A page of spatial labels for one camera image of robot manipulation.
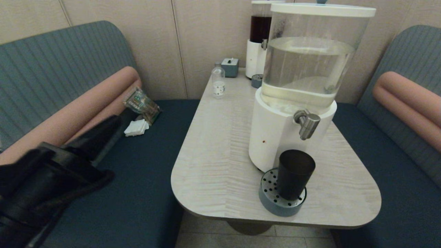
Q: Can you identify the table pedestal with base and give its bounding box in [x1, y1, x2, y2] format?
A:
[226, 220, 276, 236]

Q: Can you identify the dark drink dispenser white base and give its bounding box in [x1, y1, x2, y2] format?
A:
[245, 0, 286, 79]

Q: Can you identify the silver metal dispenser tap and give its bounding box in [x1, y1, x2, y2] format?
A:
[294, 110, 321, 141]

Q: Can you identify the pink bolster cushion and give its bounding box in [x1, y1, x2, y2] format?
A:
[372, 71, 441, 153]
[0, 66, 142, 166]

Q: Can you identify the teal ribbed booth sofa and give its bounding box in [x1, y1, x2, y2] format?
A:
[0, 21, 200, 248]
[331, 25, 441, 248]

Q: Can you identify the black plastic cup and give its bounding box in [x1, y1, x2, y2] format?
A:
[277, 149, 316, 201]

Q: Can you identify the white paper napkin stack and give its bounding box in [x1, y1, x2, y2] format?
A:
[124, 119, 150, 137]

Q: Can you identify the white dispenser lid blue knob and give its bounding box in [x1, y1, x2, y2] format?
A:
[270, 0, 377, 18]

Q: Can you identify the clear water dispenser white base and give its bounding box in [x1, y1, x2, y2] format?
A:
[249, 14, 372, 174]

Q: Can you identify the small blue tissue box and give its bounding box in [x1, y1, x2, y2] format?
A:
[221, 58, 239, 78]

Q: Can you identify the clear plastic bottle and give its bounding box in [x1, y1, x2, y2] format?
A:
[212, 62, 226, 99]

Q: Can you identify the round blue perforated drip tray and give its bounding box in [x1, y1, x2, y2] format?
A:
[259, 168, 307, 217]

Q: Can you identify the clear plastic snack packet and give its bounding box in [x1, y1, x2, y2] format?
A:
[123, 87, 162, 125]

